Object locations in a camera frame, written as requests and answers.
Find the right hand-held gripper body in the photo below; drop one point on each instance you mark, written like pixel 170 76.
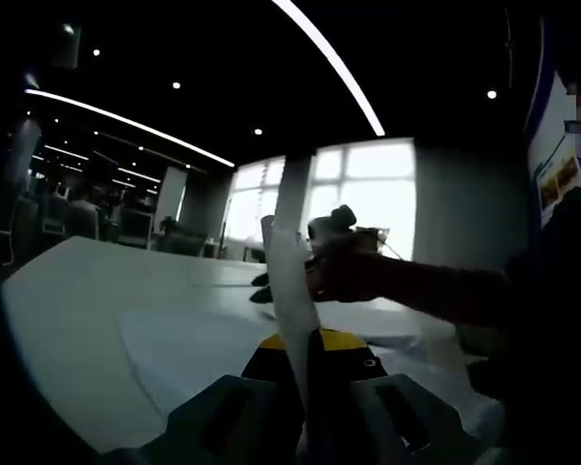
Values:
pixel 348 237

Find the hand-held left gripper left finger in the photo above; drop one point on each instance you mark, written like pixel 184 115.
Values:
pixel 198 426

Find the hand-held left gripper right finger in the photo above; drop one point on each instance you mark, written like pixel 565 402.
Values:
pixel 416 416

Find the stack of printing papers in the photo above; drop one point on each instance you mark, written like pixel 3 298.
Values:
pixel 184 349

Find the large bright window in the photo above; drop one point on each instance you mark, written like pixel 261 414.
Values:
pixel 368 194

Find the green potted plant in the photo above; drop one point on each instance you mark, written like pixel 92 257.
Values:
pixel 168 224

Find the long ceiling light strip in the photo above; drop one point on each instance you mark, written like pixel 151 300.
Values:
pixel 339 63

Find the white table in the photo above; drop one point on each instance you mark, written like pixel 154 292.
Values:
pixel 77 300

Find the person's dark shirt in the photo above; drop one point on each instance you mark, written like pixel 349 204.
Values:
pixel 552 300

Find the curved ceiling light strip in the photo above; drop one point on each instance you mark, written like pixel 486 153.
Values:
pixel 126 123

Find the blue and white wall poster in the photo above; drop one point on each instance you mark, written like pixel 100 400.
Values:
pixel 552 184

